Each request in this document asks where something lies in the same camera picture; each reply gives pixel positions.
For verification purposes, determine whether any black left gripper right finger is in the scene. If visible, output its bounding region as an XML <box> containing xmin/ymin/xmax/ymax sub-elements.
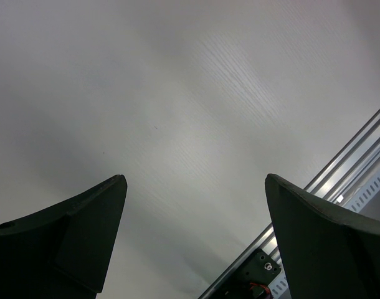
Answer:
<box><xmin>264</xmin><ymin>173</ymin><xmax>380</xmax><ymax>299</ymax></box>

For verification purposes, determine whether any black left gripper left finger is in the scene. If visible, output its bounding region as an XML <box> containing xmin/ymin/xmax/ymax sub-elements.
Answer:
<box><xmin>0</xmin><ymin>174</ymin><xmax>127</xmax><ymax>298</ymax></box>

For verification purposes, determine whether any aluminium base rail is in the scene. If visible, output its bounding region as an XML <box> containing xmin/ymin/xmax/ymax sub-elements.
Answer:
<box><xmin>201</xmin><ymin>109</ymin><xmax>380</xmax><ymax>298</ymax></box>

